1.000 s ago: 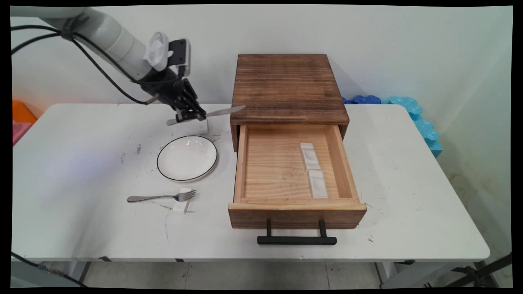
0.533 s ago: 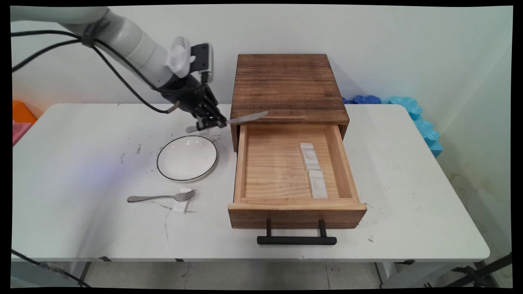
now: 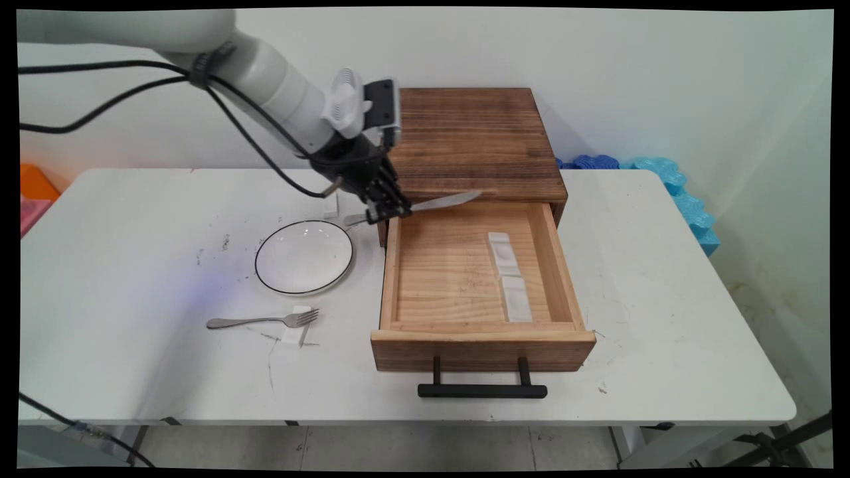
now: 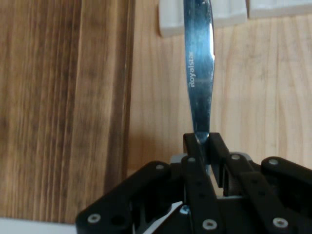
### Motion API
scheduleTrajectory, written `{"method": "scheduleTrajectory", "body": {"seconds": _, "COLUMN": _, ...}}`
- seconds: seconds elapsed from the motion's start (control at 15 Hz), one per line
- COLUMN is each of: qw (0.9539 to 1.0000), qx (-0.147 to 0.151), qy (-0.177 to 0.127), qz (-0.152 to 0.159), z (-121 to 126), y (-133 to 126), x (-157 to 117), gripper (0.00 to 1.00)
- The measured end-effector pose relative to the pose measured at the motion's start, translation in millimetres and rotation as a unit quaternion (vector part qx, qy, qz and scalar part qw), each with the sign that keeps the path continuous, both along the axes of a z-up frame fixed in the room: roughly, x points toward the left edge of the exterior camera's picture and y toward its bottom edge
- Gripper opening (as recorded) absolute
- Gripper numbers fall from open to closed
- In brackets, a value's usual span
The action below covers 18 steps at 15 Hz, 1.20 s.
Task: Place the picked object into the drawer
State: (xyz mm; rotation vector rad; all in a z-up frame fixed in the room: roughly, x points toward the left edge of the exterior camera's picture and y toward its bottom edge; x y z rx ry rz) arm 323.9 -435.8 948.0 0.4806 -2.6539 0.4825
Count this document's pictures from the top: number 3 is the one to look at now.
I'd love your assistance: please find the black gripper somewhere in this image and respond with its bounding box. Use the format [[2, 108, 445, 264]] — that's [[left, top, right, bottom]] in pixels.
[[309, 135, 413, 225]]

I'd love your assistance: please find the silver table knife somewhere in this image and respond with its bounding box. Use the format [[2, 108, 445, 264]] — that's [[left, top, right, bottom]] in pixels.
[[343, 191, 483, 227]]

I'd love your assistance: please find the white plate with dark rim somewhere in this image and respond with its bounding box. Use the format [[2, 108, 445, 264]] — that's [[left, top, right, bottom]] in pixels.
[[255, 220, 355, 296]]

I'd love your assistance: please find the light wooden drawer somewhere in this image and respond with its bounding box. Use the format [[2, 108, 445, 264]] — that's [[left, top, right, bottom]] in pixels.
[[371, 201, 597, 373]]

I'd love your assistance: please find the dark wooden drawer cabinet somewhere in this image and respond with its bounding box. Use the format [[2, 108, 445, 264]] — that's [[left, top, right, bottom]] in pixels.
[[377, 88, 569, 248]]

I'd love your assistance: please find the silver fork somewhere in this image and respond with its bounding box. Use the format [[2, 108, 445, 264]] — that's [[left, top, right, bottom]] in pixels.
[[206, 308, 320, 331]]

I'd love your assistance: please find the dark blue foam tile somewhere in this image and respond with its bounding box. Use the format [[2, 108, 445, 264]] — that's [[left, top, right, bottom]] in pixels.
[[556, 154, 620, 171]]

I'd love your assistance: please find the light blue foam tile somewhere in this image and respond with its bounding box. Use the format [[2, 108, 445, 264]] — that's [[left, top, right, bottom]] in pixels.
[[620, 157, 722, 258]]

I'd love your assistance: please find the orange box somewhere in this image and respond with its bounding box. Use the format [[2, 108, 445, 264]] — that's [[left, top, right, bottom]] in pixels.
[[20, 163, 61, 202]]

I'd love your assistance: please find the pink box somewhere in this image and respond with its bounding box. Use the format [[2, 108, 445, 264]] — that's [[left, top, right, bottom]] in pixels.
[[20, 197, 53, 238]]

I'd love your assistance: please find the black table leg brace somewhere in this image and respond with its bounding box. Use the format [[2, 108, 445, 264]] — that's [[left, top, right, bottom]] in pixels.
[[722, 410, 834, 467]]

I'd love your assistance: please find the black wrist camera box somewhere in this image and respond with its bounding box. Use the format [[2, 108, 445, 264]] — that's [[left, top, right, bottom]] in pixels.
[[363, 78, 403, 148]]

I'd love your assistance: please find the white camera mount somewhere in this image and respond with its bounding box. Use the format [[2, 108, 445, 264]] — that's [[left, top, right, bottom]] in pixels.
[[321, 68, 373, 140]]

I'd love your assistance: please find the black drawer handle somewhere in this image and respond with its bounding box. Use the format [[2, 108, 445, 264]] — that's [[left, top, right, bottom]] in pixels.
[[418, 356, 549, 400]]

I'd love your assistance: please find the black cable strap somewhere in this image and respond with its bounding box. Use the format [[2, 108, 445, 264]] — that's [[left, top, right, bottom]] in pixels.
[[189, 41, 238, 88]]

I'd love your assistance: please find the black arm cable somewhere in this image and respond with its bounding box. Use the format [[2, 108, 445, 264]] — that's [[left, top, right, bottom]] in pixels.
[[19, 74, 313, 161], [19, 60, 343, 199]]

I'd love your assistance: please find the black floor cable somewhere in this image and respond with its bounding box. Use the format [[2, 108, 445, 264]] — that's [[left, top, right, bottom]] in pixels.
[[18, 392, 157, 469]]

